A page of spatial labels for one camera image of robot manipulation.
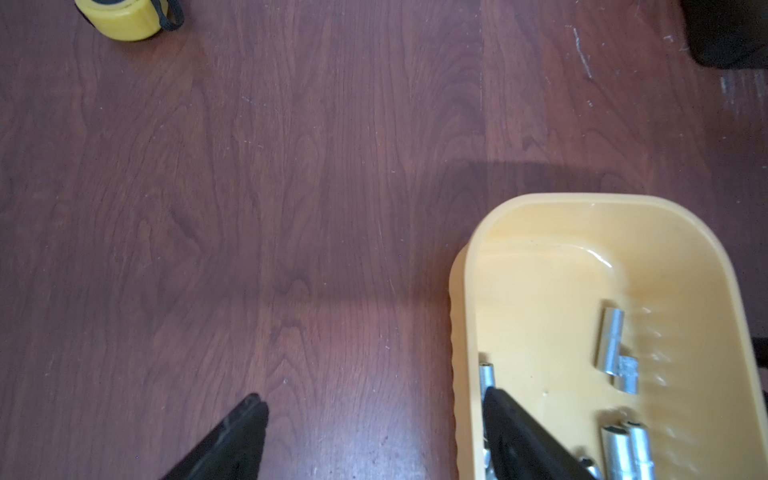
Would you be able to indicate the short silver socket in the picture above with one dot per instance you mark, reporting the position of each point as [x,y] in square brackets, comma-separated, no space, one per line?
[626,378]

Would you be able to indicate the yellow plastic storage box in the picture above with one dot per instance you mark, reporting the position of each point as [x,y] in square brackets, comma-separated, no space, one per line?
[527,295]

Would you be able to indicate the long silver socket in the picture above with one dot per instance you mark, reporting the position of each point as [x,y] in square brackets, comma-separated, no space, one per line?
[607,358]

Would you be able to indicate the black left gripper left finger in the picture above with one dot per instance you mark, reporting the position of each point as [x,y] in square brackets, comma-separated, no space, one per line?
[233,449]

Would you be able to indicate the black plastic toolbox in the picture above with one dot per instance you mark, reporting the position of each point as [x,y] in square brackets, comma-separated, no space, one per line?
[727,34]

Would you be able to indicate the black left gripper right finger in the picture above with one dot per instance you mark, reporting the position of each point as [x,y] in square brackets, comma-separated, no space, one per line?
[519,445]

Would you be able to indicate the yellow tape measure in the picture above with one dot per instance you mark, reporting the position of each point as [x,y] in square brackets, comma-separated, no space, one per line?
[132,20]

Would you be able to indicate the wide silver socket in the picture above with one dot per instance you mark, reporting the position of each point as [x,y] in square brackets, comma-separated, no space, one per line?
[617,453]

